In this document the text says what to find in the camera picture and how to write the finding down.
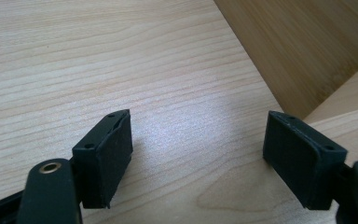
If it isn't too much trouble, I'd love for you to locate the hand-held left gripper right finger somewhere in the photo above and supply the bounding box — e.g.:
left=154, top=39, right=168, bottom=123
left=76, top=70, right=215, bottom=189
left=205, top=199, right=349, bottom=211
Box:
left=262, top=110, right=349, bottom=211

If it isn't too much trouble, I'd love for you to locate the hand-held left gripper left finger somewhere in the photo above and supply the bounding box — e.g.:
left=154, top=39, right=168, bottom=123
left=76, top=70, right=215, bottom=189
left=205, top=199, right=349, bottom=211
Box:
left=72, top=108, right=134, bottom=210

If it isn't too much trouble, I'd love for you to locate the wooden tea box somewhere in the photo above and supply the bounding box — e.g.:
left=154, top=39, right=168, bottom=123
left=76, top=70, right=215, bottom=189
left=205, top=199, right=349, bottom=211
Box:
left=213, top=0, right=358, bottom=124

